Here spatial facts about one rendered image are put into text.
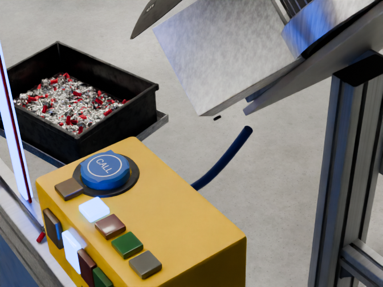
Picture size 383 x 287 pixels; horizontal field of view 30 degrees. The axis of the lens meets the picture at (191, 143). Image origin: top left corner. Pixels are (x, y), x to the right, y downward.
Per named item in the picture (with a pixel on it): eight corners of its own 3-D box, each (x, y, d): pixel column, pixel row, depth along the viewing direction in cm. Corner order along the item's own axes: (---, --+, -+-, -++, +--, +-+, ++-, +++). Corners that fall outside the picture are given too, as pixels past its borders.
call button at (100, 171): (139, 183, 59) (138, 166, 58) (97, 203, 57) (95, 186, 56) (114, 158, 62) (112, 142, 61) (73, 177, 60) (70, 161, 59)
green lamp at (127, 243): (144, 249, 52) (143, 244, 52) (123, 260, 52) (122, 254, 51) (131, 235, 53) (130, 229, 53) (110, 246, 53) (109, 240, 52)
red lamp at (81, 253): (101, 290, 55) (97, 263, 53) (94, 294, 55) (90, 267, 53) (86, 273, 57) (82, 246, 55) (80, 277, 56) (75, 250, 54)
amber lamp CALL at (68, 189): (84, 193, 57) (84, 187, 57) (65, 202, 57) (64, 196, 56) (73, 181, 59) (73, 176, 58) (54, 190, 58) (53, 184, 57)
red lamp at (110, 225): (126, 230, 54) (126, 225, 54) (106, 241, 53) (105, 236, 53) (114, 217, 55) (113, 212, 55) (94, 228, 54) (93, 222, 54)
